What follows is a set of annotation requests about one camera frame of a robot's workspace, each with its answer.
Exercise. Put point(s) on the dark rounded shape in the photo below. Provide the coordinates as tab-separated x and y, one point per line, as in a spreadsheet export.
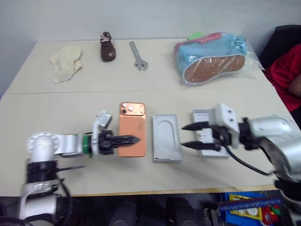
181	212
123	213

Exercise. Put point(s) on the person in red shirt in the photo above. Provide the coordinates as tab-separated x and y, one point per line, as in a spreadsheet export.
283	70

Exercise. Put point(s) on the green paper tag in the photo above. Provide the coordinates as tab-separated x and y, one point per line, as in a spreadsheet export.
195	35

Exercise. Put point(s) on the blue patterned tube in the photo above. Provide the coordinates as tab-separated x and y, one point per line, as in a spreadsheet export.
249	204

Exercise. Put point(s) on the colourful toy box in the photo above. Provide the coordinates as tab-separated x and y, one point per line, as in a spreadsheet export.
249	213

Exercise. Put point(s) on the orange smartphone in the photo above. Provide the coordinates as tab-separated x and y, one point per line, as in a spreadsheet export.
131	122

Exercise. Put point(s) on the silver adjustable wrench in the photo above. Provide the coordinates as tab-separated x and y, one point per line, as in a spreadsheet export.
137	57

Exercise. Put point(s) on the beige crumpled cloth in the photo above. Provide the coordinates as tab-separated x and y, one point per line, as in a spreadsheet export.
64	63

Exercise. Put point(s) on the white phone box lid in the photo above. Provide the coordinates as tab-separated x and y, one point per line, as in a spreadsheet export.
200	115

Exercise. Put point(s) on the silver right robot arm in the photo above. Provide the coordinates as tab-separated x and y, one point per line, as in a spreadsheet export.
270	127

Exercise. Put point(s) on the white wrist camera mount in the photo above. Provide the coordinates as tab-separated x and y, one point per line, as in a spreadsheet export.
101	120
225	115

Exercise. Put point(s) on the small brown boot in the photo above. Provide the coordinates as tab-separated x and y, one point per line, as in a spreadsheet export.
107	50

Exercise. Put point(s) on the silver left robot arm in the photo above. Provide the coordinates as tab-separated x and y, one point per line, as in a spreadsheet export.
68	144

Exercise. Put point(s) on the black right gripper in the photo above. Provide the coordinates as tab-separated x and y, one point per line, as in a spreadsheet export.
221	139

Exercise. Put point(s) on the black office chair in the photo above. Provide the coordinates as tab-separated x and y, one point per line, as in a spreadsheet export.
279	40

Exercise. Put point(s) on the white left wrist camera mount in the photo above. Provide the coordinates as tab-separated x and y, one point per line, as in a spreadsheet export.
101	120

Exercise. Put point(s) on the blue shoes in plastic bag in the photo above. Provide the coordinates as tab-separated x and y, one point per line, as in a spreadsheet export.
250	61

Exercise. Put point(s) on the white phone box base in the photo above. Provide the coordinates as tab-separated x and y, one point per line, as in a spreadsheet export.
167	136

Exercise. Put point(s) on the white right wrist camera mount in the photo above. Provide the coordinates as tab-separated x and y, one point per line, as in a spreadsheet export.
225	115

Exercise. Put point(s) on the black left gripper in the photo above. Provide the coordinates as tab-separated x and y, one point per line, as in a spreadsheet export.
106	143

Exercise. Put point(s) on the blue sneaker with brown sole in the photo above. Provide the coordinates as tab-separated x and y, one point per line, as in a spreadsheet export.
211	68

